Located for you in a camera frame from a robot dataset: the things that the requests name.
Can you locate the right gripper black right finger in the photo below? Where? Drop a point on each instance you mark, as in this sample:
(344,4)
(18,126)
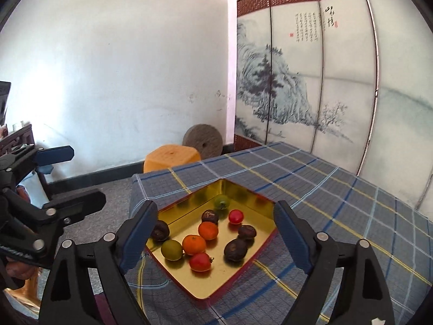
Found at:
(363,296)

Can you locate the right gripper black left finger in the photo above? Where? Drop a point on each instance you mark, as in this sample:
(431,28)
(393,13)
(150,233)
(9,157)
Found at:
(68,296)

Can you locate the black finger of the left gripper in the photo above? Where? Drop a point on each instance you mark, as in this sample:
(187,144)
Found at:
(72,209)
(45,159)

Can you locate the dark brown passion fruit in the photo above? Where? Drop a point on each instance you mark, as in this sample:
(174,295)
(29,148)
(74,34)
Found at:
(247,232)
(235,250)
(210,216)
(160,232)

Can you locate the green kiwi-like fruit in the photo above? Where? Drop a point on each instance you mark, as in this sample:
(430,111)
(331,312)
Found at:
(172,250)

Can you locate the orange mandarin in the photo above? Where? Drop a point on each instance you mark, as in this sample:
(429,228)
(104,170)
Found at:
(194,244)
(208,231)

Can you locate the red tomato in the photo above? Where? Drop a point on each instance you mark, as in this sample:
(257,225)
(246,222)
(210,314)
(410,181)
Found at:
(200,262)
(235,217)

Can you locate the green tomato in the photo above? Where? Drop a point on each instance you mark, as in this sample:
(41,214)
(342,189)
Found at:
(221,202)

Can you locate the person's left hand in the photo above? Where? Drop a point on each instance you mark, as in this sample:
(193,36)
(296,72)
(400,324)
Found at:
(19,270)

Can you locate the blue plaid tablecloth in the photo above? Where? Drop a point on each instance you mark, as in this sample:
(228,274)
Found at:
(329,198)

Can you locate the gold toffee tin tray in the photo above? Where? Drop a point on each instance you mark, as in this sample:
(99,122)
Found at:
(184,217)

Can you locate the round stone millstone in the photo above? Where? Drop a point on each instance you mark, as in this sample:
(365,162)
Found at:
(206,139)

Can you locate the painted folding screen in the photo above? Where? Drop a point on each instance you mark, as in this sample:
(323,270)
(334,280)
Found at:
(349,81)

